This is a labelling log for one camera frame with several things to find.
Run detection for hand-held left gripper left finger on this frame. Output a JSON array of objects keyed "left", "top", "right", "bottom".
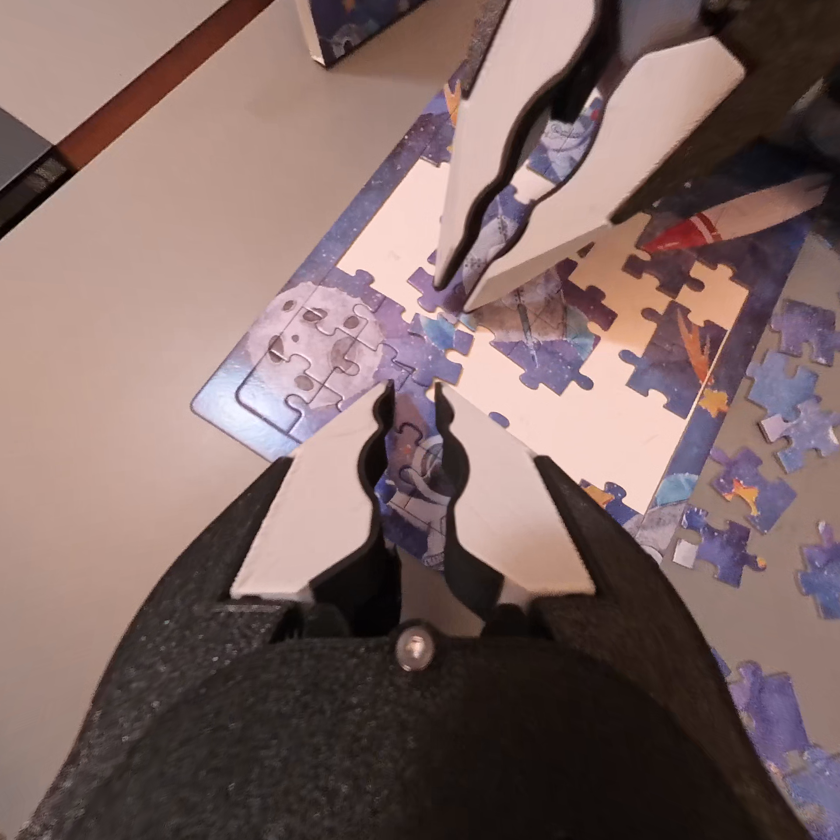
[{"left": 230, "top": 381, "right": 403, "bottom": 636}]

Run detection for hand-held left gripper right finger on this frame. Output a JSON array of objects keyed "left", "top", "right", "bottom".
[{"left": 433, "top": 382, "right": 597, "bottom": 636}]

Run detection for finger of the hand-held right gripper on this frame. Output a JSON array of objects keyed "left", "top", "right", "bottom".
[
  {"left": 461, "top": 36, "right": 747, "bottom": 314},
  {"left": 433, "top": 0, "right": 597, "bottom": 291}
]

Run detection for space puzzle board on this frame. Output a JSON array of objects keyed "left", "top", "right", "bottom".
[{"left": 190, "top": 62, "right": 829, "bottom": 572}]

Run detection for puzzle pieces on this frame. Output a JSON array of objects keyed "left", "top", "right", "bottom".
[{"left": 672, "top": 298, "right": 840, "bottom": 840}]

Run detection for grey desk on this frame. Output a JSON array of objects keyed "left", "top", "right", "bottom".
[{"left": 0, "top": 0, "right": 840, "bottom": 840}]

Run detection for illustrated puzzle box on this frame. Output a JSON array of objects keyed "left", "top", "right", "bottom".
[{"left": 295, "top": 0, "right": 431, "bottom": 70}]

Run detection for dark grey flat panel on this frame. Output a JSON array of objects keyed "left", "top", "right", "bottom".
[{"left": 0, "top": 108, "right": 70, "bottom": 237}]

